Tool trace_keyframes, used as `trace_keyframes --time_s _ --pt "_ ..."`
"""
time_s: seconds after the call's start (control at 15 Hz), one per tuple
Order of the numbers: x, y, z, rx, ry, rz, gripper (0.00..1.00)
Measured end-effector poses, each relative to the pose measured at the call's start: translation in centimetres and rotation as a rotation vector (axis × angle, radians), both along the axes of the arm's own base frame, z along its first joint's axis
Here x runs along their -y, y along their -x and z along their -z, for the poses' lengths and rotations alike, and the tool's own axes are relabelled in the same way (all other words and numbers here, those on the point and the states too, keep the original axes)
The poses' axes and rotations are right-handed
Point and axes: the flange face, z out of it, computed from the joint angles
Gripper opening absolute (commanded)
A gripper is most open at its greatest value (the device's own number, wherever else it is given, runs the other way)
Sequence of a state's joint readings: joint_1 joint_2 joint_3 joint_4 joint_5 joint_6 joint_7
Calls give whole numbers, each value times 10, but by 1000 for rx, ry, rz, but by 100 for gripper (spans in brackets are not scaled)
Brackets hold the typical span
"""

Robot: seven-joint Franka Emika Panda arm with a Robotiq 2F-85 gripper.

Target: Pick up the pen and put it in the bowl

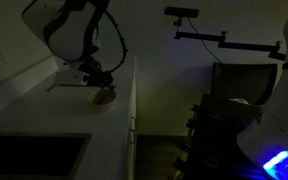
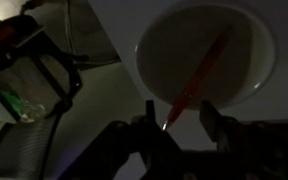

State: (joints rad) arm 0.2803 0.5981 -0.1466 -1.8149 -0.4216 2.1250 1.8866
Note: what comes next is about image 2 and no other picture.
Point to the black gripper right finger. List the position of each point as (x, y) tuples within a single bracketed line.
[(217, 123)]

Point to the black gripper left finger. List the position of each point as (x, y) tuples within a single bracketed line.
[(152, 133)]

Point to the red pen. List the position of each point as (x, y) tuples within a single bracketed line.
[(197, 78)]

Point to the white round bowl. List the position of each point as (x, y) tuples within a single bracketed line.
[(170, 50)]

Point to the grey mesh office chair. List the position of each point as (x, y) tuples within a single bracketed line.
[(20, 150)]

